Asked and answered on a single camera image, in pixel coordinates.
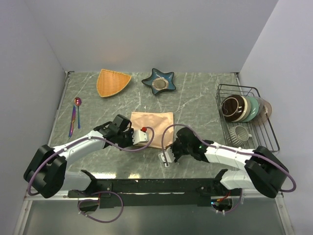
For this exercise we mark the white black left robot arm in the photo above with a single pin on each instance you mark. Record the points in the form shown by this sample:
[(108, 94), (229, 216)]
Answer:
[(48, 171)]

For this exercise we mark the peach satin napkin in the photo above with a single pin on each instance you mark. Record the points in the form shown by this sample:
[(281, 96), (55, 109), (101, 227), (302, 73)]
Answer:
[(158, 121)]

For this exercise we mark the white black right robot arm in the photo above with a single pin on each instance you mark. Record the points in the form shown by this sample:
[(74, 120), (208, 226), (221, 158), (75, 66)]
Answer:
[(256, 168)]

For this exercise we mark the blue star-shaped dish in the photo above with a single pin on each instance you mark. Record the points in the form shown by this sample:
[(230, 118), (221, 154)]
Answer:
[(160, 82)]

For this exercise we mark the black wire dish rack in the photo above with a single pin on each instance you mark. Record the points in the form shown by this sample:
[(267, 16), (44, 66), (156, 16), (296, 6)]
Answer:
[(263, 135)]

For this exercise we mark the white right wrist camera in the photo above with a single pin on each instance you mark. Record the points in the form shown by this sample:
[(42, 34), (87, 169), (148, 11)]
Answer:
[(167, 157)]

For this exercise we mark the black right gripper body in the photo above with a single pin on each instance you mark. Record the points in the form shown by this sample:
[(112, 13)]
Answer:
[(179, 149)]

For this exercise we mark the iridescent knife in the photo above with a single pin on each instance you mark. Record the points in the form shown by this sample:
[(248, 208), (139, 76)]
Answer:
[(73, 117)]

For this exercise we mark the iridescent spoon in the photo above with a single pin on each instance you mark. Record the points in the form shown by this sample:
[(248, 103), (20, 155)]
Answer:
[(78, 103)]

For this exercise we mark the brown bowl in rack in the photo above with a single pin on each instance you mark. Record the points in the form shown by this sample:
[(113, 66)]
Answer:
[(234, 108)]

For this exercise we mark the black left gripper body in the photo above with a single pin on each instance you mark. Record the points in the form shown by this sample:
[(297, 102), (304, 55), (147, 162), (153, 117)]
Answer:
[(125, 138)]

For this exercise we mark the green plate in rack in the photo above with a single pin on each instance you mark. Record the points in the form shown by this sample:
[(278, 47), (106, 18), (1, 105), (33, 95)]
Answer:
[(254, 108)]

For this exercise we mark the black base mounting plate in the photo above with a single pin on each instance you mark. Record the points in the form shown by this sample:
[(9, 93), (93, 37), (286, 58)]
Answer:
[(153, 192)]

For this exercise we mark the orange woven shield tray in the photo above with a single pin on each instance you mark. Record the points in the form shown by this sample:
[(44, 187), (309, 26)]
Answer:
[(110, 83)]

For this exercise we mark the ribbed grey cup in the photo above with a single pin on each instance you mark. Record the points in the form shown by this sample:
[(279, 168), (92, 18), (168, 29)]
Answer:
[(239, 135)]

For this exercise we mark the aluminium frame rail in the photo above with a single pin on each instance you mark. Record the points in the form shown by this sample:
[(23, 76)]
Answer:
[(222, 205)]

